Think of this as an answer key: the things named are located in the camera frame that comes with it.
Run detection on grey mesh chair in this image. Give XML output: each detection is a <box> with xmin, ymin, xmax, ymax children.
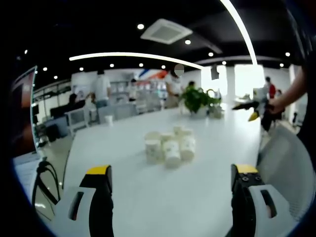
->
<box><xmin>256</xmin><ymin>125</ymin><xmax>316</xmax><ymax>222</ymax></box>

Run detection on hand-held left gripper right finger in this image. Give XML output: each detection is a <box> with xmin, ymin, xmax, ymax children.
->
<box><xmin>230</xmin><ymin>163</ymin><xmax>297</xmax><ymax>237</ymax></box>

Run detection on white background desk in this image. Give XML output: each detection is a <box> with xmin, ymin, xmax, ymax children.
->
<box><xmin>64</xmin><ymin>106</ymin><xmax>100</xmax><ymax>137</ymax></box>

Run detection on background storage shelves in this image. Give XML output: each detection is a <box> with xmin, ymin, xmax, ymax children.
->
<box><xmin>110</xmin><ymin>79</ymin><xmax>169</xmax><ymax>113</ymax></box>

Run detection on long ceiling light strip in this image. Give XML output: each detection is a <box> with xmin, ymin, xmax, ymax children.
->
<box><xmin>219</xmin><ymin>0</ymin><xmax>259</xmax><ymax>65</ymax></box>

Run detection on group of round ceiling spotlights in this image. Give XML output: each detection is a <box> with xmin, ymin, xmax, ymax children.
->
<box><xmin>23</xmin><ymin>23</ymin><xmax>291</xmax><ymax>80</ymax></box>

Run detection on green potted plant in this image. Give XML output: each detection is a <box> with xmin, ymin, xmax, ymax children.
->
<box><xmin>179</xmin><ymin>85</ymin><xmax>223</xmax><ymax>119</ymax></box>

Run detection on black cable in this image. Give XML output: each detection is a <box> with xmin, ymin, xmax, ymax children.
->
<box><xmin>31</xmin><ymin>157</ymin><xmax>62</xmax><ymax>207</ymax></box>

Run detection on large display screen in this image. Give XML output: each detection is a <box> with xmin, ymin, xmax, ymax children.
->
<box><xmin>11</xmin><ymin>64</ymin><xmax>39</xmax><ymax>158</ymax></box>

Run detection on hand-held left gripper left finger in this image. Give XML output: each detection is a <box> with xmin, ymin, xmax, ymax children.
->
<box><xmin>51</xmin><ymin>164</ymin><xmax>115</xmax><ymax>237</ymax></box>

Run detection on person's right hand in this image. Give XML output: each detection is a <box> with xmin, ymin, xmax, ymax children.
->
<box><xmin>268</xmin><ymin>98</ymin><xmax>287</xmax><ymax>116</ymax></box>

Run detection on dark hanging sign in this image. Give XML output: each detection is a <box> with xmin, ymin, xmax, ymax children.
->
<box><xmin>210</xmin><ymin>64</ymin><xmax>220</xmax><ymax>80</ymax></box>

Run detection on cluster of printed paper cups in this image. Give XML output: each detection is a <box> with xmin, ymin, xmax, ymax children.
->
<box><xmin>144</xmin><ymin>125</ymin><xmax>197</xmax><ymax>169</ymax></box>

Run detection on curved ceiling light strip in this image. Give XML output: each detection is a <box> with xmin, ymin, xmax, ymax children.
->
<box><xmin>68</xmin><ymin>51</ymin><xmax>207</xmax><ymax>71</ymax></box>

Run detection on white table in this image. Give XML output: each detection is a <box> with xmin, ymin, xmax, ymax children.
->
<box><xmin>61</xmin><ymin>105</ymin><xmax>264</xmax><ymax>237</ymax></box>

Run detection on ceiling air conditioner vent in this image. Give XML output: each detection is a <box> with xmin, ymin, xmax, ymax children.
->
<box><xmin>140</xmin><ymin>18</ymin><xmax>194</xmax><ymax>45</ymax></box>

